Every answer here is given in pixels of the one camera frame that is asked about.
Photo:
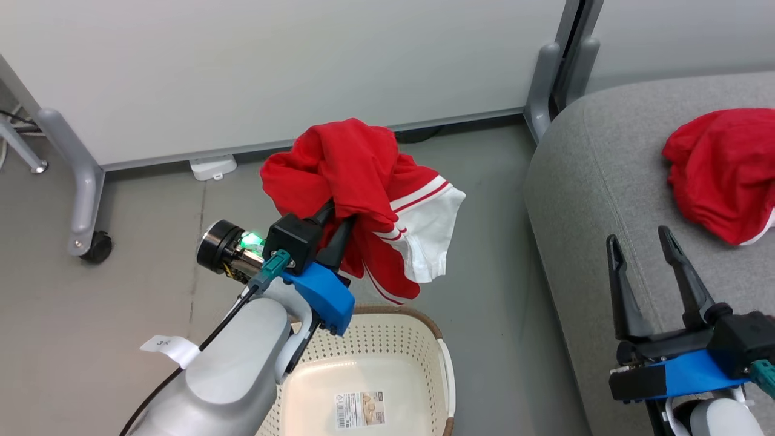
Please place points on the right black wrist camera box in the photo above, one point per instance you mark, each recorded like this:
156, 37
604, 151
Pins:
748, 339

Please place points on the grey partition foot with caster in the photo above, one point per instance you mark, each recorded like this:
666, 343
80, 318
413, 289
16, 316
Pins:
82, 181

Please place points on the white power strip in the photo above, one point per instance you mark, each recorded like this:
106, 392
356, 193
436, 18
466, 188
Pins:
213, 168

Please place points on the right blue camera mount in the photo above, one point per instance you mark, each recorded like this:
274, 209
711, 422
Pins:
690, 372

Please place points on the narrow white partition panel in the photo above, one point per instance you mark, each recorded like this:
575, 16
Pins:
684, 36

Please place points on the grey metal table leg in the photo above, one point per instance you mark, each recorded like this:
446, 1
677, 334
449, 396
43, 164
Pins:
21, 148

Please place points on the grey fabric sofa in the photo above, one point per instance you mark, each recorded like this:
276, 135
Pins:
605, 181

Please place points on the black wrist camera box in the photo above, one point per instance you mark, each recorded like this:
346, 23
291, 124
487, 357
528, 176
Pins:
748, 339
295, 237

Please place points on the left black wrist camera box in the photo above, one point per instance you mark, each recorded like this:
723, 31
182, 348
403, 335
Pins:
295, 237

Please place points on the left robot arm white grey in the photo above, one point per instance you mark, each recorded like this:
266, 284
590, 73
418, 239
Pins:
230, 363

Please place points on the cream perforated laundry basket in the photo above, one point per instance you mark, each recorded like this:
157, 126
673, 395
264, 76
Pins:
393, 336

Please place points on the white paper tag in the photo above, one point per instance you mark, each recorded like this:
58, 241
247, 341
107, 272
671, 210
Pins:
171, 350

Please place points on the black caster wheel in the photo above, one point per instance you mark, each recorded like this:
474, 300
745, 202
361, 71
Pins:
98, 248

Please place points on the printed basket sticker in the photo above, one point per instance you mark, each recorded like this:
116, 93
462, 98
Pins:
360, 410

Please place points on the wide white partition panel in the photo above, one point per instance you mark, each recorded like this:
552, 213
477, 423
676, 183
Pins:
272, 72

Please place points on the red garment with white sleeves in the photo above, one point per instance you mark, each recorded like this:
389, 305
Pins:
351, 163

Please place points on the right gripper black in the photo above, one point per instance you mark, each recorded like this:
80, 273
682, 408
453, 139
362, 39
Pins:
666, 348

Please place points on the plain red garment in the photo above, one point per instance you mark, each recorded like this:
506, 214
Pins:
726, 169

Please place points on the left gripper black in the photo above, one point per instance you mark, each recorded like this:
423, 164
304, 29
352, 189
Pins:
227, 249

